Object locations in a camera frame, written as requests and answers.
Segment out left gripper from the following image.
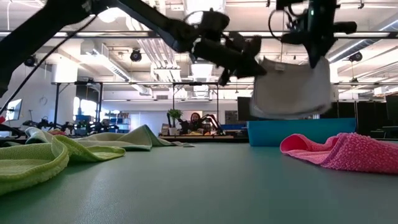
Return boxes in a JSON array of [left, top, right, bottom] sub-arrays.
[[191, 36, 267, 87]]

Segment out pale green microfiber towel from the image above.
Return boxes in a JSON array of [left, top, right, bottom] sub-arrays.
[[24, 124, 196, 152]]

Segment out black ceiling spotlight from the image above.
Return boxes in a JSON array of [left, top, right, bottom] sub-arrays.
[[348, 51, 363, 63], [24, 53, 38, 68], [129, 49, 143, 63]]

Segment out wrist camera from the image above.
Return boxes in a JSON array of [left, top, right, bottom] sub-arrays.
[[223, 30, 262, 60], [280, 30, 309, 45]]

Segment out green table mat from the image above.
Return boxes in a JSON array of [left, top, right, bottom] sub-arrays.
[[0, 141, 398, 224]]

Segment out person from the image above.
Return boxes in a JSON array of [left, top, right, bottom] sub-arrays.
[[188, 112, 205, 134]]

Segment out lime green microfiber towel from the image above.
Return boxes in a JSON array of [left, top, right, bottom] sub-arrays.
[[0, 134, 127, 197]]

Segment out black display panel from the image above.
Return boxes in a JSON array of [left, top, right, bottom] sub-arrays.
[[385, 95, 398, 139]]

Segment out grey waffle towel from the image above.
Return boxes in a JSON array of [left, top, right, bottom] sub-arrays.
[[249, 55, 333, 121]]

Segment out black rig frame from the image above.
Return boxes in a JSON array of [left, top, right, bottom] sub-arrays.
[[51, 81, 104, 128], [172, 82, 220, 134]]

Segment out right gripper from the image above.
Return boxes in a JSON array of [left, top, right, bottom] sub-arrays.
[[303, 9, 358, 68]]

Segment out black partition panels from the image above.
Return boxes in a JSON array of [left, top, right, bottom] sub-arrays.
[[329, 101, 387, 124]]

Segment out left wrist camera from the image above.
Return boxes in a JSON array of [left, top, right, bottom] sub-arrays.
[[223, 30, 262, 60]]

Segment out bright white monitor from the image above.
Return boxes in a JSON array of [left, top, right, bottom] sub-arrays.
[[5, 99, 23, 122]]

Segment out silver ceiling duct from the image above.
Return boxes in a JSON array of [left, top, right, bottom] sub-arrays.
[[183, 0, 225, 98]]

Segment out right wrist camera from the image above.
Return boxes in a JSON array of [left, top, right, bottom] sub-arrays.
[[280, 30, 309, 45]]

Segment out background black robot arms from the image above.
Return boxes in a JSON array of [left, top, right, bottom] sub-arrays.
[[23, 119, 121, 138]]

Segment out black computer monitor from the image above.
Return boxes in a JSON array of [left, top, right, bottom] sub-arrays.
[[237, 96, 254, 121]]

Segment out pink microfiber towel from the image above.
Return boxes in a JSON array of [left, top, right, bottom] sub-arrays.
[[279, 132, 398, 175]]

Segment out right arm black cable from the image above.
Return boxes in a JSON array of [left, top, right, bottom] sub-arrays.
[[269, 7, 301, 41]]

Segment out blue plastic bin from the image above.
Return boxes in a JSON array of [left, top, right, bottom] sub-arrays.
[[247, 117, 358, 147]]

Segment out green leafy potted plant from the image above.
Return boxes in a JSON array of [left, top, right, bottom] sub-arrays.
[[167, 108, 184, 136]]

